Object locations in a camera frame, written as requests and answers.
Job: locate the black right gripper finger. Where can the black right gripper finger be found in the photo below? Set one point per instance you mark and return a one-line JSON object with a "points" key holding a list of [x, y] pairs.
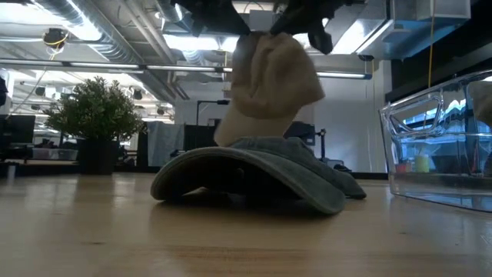
{"points": [[320, 36], [288, 23]]}

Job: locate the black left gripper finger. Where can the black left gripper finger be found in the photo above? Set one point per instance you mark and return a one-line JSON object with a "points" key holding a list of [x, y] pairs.
{"points": [[238, 25]]}

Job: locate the dark green baseball cap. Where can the dark green baseball cap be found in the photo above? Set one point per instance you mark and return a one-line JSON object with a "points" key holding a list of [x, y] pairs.
{"points": [[307, 177]]}

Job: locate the grey ceiling box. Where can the grey ceiling box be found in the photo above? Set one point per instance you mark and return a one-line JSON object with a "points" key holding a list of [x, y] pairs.
{"points": [[261, 19]]}

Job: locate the long ceiling light strip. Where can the long ceiling light strip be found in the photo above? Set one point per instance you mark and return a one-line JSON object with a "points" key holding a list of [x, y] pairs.
{"points": [[104, 65]]}

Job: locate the black backdrop panel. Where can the black backdrop panel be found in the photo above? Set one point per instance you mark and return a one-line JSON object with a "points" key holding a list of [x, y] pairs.
{"points": [[198, 136]]}

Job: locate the small black dome object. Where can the small black dome object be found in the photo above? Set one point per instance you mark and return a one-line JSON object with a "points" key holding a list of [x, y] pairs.
{"points": [[342, 168]]}

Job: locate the grey partition cloth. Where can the grey partition cloth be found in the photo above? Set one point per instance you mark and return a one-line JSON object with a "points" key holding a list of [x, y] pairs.
{"points": [[165, 142]]}

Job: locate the potted green artificial plant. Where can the potted green artificial plant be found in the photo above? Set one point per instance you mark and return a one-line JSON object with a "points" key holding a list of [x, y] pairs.
{"points": [[96, 115]]}

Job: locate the black ceiling sensor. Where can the black ceiling sensor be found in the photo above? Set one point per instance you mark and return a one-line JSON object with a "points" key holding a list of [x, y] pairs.
{"points": [[55, 37]]}

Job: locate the red box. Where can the red box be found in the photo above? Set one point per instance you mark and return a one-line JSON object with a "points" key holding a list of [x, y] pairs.
{"points": [[401, 168]]}

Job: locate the yellow-green cylinder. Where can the yellow-green cylinder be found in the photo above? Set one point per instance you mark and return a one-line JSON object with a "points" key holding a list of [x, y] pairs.
{"points": [[421, 164]]}

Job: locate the clear plastic bin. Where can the clear plastic bin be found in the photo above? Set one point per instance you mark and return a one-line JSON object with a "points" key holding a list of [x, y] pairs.
{"points": [[423, 184]]}

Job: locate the black computer monitors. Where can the black computer monitors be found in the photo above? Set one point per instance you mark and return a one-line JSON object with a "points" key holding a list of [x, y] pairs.
{"points": [[19, 129]]}

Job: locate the silver round air duct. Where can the silver round air duct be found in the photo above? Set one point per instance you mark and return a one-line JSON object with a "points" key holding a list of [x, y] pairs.
{"points": [[165, 9]]}

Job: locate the black gantry frame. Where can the black gantry frame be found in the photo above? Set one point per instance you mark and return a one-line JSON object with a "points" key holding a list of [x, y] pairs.
{"points": [[209, 101]]}

